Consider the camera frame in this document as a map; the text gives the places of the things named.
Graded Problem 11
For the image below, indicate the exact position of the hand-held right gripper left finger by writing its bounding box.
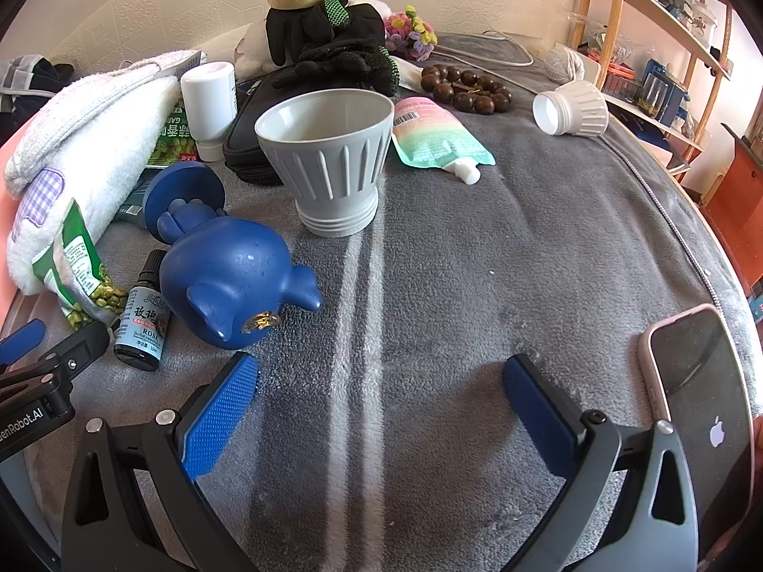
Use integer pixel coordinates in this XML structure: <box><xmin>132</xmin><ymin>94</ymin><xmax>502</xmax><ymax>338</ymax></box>
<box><xmin>62</xmin><ymin>351</ymin><xmax>263</xmax><ymax>572</ymax></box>

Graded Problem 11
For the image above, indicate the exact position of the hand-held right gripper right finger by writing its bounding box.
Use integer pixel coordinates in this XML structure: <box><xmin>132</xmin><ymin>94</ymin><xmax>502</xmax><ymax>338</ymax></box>
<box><xmin>502</xmin><ymin>354</ymin><xmax>698</xmax><ymax>572</ymax></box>

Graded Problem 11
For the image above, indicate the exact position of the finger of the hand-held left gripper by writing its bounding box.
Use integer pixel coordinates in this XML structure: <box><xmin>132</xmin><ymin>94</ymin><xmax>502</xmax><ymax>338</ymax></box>
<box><xmin>37</xmin><ymin>320</ymin><xmax>114</xmax><ymax>385</ymax></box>
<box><xmin>0</xmin><ymin>318</ymin><xmax>47</xmax><ymax>367</ymax></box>

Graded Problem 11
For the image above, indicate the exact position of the pink box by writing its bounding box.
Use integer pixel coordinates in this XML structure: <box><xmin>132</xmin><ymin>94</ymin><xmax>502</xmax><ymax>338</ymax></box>
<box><xmin>0</xmin><ymin>137</ymin><xmax>19</xmax><ymax>335</ymax></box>

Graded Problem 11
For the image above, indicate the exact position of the small dark essential oil bottle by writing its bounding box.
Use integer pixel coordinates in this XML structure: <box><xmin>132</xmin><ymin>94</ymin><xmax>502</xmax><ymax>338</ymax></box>
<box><xmin>113</xmin><ymin>249</ymin><xmax>173</xmax><ymax>371</ymax></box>

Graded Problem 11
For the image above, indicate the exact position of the green pea snack packet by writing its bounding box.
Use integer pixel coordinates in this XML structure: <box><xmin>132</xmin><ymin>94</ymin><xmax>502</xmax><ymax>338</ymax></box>
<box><xmin>140</xmin><ymin>98</ymin><xmax>200</xmax><ymax>168</ymax></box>
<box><xmin>31</xmin><ymin>198</ymin><xmax>129</xmax><ymax>335</ymax></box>

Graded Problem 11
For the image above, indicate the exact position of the blue pig figurine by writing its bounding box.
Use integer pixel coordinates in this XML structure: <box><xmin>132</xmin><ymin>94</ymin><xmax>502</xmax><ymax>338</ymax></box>
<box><xmin>143</xmin><ymin>161</ymin><xmax>324</xmax><ymax>349</ymax></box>

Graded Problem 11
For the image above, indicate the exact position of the dark teal packet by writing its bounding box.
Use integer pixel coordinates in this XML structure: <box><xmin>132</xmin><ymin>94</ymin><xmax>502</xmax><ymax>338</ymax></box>
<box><xmin>113</xmin><ymin>182</ymin><xmax>150</xmax><ymax>230</ymax></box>

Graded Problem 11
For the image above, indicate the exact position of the grey fleece blanket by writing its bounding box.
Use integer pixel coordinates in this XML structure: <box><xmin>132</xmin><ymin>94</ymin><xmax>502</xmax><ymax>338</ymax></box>
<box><xmin>0</xmin><ymin>30</ymin><xmax>758</xmax><ymax>572</ymax></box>

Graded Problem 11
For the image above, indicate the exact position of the phone in pink case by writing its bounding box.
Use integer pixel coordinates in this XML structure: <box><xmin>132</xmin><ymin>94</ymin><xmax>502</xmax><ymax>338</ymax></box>
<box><xmin>638</xmin><ymin>304</ymin><xmax>758</xmax><ymax>525</ymax></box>

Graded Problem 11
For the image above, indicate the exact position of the grey ribbed cup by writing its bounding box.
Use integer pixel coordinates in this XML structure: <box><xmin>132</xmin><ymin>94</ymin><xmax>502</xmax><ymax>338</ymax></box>
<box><xmin>254</xmin><ymin>88</ymin><xmax>395</xmax><ymax>238</ymax></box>

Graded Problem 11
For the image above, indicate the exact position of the black zip pouch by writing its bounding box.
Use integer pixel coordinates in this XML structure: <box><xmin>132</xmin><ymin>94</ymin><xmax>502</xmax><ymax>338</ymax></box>
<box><xmin>222</xmin><ymin>65</ymin><xmax>394</xmax><ymax>187</ymax></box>

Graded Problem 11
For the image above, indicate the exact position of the white plastic bottle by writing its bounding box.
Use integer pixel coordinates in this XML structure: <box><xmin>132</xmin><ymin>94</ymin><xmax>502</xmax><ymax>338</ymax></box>
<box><xmin>180</xmin><ymin>62</ymin><xmax>238</xmax><ymax>162</ymax></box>

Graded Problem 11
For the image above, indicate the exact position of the orange cabinet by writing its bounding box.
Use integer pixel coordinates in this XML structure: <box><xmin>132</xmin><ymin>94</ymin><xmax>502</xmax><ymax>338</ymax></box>
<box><xmin>700</xmin><ymin>122</ymin><xmax>763</xmax><ymax>287</ymax></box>

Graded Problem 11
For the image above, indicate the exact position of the pastel spout pouch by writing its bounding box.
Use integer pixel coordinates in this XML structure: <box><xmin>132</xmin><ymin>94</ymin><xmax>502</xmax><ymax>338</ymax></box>
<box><xmin>392</xmin><ymin>97</ymin><xmax>497</xmax><ymax>184</ymax></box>

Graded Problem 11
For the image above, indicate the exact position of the white ribbed cap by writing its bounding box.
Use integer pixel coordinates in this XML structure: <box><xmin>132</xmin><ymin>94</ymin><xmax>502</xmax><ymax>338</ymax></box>
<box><xmin>532</xmin><ymin>80</ymin><xmax>610</xmax><ymax>137</ymax></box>

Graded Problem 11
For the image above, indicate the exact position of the white plush toy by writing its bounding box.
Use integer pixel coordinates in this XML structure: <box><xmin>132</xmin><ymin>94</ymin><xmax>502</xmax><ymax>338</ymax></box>
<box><xmin>231</xmin><ymin>0</ymin><xmax>394</xmax><ymax>81</ymax></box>

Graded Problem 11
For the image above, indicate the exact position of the white yarn ball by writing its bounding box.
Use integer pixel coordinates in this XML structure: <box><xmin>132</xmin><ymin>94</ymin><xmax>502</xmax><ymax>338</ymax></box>
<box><xmin>545</xmin><ymin>44</ymin><xmax>588</xmax><ymax>84</ymax></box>

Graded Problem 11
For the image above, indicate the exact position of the black glove green grip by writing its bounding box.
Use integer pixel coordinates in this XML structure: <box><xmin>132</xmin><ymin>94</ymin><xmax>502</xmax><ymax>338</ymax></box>
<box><xmin>280</xmin><ymin>41</ymin><xmax>399</xmax><ymax>96</ymax></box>
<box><xmin>265</xmin><ymin>0</ymin><xmax>385</xmax><ymax>66</ymax></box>

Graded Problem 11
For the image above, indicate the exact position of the pipe cleaner flower bouquet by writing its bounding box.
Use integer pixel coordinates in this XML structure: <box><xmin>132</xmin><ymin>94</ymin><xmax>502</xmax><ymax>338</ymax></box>
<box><xmin>384</xmin><ymin>6</ymin><xmax>438</xmax><ymax>61</ymax></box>

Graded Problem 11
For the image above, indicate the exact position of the braided metal cable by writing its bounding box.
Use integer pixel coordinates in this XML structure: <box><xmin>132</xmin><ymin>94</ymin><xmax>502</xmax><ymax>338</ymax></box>
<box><xmin>474</xmin><ymin>68</ymin><xmax>725</xmax><ymax>311</ymax></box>

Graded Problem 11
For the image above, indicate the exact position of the wooden bead bracelet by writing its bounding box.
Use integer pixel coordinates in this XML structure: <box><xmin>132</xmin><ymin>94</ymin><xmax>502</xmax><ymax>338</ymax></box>
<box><xmin>420</xmin><ymin>63</ymin><xmax>514</xmax><ymax>114</ymax></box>

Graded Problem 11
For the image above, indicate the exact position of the white power cable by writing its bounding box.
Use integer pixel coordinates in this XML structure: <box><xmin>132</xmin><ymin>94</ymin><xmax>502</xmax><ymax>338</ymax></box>
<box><xmin>435</xmin><ymin>30</ymin><xmax>536</xmax><ymax>68</ymax></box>

